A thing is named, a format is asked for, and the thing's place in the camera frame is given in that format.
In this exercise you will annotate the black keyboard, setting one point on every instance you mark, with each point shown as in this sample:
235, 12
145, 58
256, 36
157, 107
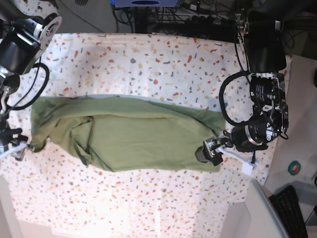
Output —
286, 205

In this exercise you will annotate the blue white box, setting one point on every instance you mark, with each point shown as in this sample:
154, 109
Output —
145, 3

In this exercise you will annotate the green tape roll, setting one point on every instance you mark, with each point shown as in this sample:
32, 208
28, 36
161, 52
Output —
294, 168

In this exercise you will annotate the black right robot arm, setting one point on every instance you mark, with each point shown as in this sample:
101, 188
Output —
31, 25

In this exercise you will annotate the green t-shirt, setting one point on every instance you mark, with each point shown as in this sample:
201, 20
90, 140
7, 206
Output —
120, 134

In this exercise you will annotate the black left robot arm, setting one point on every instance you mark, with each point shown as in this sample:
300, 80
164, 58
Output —
257, 30

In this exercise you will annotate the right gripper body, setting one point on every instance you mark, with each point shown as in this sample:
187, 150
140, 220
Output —
11, 136

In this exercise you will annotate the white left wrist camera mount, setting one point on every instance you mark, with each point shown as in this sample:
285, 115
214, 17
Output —
248, 163

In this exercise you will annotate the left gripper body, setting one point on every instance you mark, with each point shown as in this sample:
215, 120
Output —
250, 138

